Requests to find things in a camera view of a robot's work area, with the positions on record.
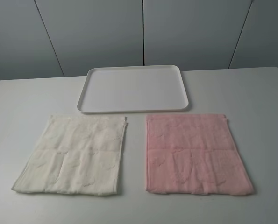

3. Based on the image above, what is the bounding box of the pink towel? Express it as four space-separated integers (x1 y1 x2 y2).
146 114 254 196

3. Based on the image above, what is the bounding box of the white rectangular plastic tray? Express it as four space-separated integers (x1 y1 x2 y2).
77 65 189 114

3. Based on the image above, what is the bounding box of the cream white towel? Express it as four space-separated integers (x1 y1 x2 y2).
12 115 127 196

